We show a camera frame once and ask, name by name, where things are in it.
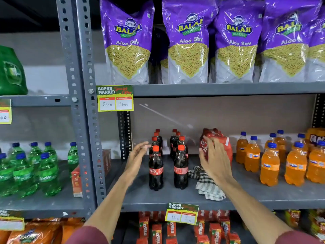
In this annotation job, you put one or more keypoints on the person's right hand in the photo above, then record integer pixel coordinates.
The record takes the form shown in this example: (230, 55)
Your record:
(215, 162)

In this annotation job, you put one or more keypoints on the person's left hand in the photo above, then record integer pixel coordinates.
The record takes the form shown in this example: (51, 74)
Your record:
(134, 160)

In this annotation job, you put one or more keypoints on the person's left fingers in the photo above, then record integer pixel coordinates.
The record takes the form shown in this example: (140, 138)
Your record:
(142, 147)

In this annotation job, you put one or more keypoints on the person's right thumb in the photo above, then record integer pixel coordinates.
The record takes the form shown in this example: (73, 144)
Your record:
(202, 158)

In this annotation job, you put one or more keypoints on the person's left forearm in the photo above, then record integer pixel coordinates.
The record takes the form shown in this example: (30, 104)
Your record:
(111, 203)

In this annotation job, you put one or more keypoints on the person's right forearm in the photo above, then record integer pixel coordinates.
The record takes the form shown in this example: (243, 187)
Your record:
(246, 208)

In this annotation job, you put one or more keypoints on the black perforated upright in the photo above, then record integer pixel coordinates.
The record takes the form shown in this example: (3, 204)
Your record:
(125, 134)
(319, 111)

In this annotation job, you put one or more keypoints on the group of cola bottles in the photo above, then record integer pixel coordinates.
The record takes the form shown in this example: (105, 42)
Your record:
(155, 172)

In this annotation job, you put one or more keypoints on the red shrink-wrapped cola pack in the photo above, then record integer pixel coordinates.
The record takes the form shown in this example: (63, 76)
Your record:
(215, 133)

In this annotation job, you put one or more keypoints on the checked cloth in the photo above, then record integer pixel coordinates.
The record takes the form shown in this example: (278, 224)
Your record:
(208, 188)

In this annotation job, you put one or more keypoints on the red juice carton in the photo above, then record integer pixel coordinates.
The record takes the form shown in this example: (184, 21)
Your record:
(106, 162)
(77, 181)

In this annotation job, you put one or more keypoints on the yellow green price label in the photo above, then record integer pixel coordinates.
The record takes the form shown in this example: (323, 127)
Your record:
(11, 222)
(115, 99)
(181, 214)
(5, 113)

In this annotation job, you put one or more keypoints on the group of orange soda bottles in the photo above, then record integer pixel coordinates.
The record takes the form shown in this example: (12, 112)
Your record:
(269, 170)

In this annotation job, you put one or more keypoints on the grey metal shelving rack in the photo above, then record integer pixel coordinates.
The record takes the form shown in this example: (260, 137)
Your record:
(38, 101)
(228, 89)

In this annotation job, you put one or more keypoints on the stack of small red juice cartons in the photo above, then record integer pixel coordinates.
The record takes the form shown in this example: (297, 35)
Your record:
(156, 232)

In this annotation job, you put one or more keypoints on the group of green soda bottles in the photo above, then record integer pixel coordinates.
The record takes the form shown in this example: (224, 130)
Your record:
(48, 176)

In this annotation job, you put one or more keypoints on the maroon shirt sleeve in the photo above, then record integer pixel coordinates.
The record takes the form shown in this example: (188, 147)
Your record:
(297, 238)
(86, 236)

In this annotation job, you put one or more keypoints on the colourful snack packet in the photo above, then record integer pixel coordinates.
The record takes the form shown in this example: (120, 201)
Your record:
(318, 223)
(292, 218)

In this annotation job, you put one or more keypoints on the large orange soda bottle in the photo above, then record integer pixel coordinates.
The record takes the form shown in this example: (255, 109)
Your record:
(316, 137)

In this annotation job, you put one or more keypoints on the row of purple snack packets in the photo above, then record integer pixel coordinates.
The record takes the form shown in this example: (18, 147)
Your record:
(189, 35)

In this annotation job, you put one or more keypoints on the pile of orange snack packets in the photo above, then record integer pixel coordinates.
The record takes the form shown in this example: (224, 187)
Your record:
(35, 232)

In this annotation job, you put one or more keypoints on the green packet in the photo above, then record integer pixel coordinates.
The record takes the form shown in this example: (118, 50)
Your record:
(11, 73)

